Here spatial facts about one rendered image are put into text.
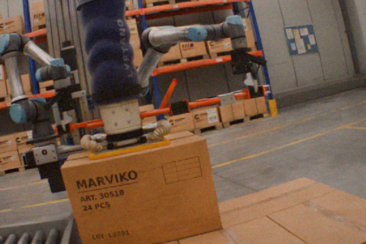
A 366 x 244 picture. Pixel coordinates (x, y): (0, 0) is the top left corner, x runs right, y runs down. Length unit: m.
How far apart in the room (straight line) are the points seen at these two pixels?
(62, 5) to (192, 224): 1.61
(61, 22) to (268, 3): 9.89
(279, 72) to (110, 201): 10.44
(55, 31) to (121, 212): 1.34
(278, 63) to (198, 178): 10.29
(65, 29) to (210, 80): 8.59
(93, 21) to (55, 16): 0.91
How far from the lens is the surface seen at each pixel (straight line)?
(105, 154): 1.68
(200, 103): 1.82
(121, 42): 1.75
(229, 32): 1.91
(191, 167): 1.66
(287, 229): 1.61
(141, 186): 1.65
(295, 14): 12.48
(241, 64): 1.87
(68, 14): 2.62
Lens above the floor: 1.17
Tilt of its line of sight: 3 degrees down
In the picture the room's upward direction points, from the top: 11 degrees counter-clockwise
